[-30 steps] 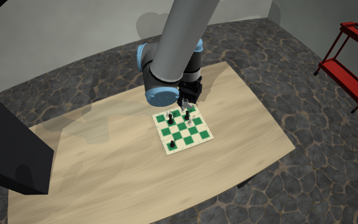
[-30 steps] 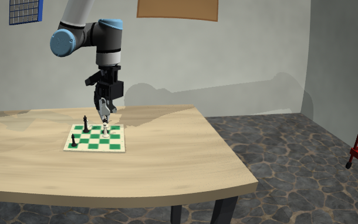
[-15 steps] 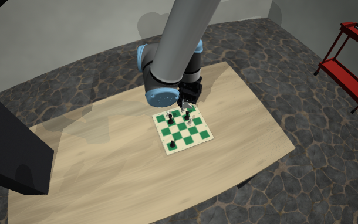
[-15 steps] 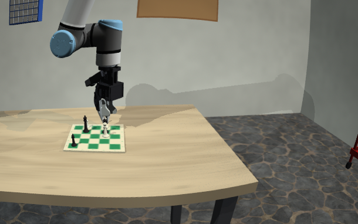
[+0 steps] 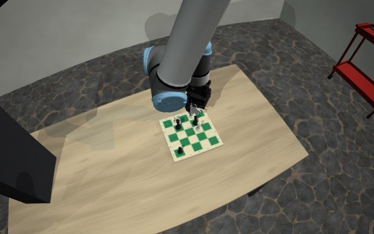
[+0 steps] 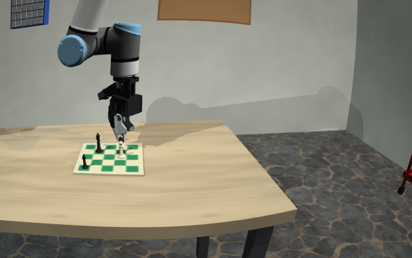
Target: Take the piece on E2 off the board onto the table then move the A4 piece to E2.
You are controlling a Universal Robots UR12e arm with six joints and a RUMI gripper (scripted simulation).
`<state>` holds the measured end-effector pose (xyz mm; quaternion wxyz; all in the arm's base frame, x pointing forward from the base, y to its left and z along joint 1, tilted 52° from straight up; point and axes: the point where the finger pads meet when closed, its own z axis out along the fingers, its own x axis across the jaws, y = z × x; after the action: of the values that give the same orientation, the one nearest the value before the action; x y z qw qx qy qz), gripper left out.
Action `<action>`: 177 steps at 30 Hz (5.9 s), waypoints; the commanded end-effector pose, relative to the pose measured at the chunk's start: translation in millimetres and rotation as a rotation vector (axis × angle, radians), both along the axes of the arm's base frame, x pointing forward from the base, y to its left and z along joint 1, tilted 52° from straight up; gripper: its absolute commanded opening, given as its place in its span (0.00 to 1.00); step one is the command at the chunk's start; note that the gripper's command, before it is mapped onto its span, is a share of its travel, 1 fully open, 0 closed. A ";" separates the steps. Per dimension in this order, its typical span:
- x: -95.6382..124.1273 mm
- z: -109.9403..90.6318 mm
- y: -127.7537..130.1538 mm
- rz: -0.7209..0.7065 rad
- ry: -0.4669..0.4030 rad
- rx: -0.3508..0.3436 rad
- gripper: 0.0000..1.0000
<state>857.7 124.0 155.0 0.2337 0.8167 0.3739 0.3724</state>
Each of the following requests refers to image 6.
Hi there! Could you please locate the green and cream chessboard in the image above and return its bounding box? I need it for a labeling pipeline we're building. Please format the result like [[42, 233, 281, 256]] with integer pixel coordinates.
[[73, 143, 144, 176]]

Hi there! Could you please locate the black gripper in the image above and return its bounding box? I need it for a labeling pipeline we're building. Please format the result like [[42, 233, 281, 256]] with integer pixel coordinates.
[[108, 75, 143, 143]]

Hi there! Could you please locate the white queen chess piece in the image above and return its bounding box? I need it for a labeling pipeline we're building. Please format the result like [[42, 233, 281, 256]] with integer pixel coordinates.
[[118, 141, 126, 159]]

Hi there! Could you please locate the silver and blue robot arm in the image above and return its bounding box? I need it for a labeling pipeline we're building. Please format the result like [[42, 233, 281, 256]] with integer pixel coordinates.
[[57, 0, 141, 100]]

